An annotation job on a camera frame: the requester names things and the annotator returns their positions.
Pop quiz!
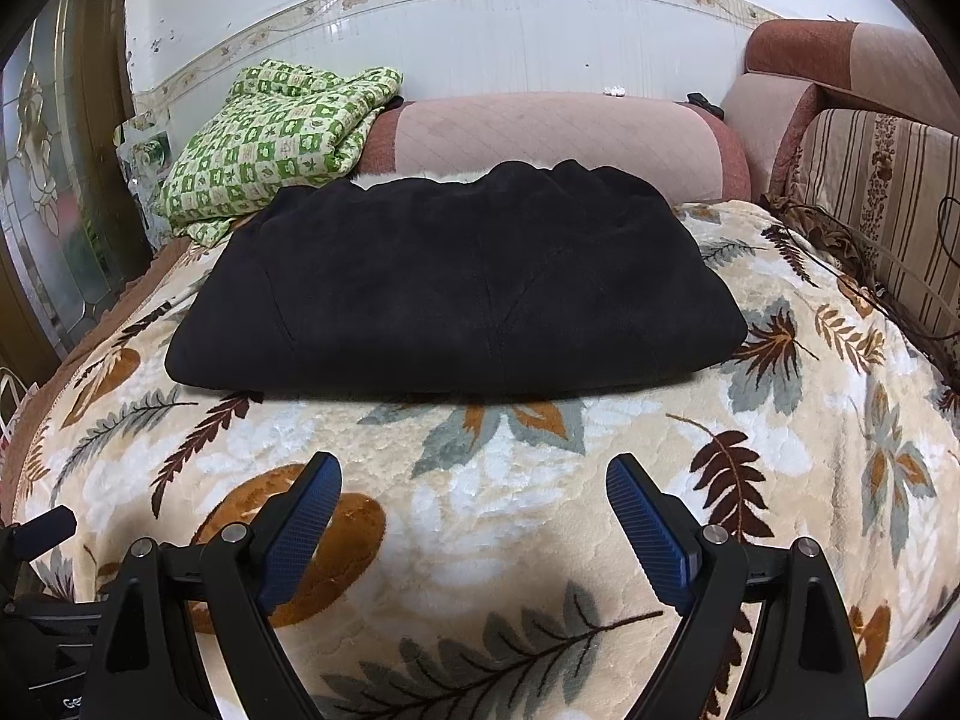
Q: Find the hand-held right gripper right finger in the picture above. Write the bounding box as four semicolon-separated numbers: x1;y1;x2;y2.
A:
606;454;871;720

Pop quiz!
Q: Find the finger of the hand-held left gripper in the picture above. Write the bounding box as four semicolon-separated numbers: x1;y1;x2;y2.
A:
0;506;78;563

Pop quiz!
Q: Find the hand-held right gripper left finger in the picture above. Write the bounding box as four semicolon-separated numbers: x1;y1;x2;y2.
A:
88;451;344;720

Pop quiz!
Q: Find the black coat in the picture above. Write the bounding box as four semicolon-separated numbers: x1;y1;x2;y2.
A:
165;159;749;400

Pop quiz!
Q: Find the leaf-print fleece blanket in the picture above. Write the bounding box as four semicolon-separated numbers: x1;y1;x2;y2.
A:
0;199;960;720

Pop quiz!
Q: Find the brown ruffled sofa cover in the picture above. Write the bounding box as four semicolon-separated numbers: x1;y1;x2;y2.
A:
0;236;203;526

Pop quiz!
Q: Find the patterned glass door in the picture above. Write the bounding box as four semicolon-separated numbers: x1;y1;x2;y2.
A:
0;0;136;361

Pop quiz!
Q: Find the green-print plastic bag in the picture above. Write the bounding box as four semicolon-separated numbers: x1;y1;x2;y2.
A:
112;111;177;256

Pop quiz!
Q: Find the green checked quilt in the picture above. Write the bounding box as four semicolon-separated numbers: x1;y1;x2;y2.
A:
160;60;406;247

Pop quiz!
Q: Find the pink sofa backrest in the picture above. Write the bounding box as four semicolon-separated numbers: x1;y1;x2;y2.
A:
352;92;752;205

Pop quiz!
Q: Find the striped floral cushion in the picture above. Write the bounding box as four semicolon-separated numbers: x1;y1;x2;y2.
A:
780;109;960;361

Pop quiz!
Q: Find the pink brown sofa armrest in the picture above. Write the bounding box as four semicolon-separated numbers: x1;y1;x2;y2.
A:
720;19;960;203

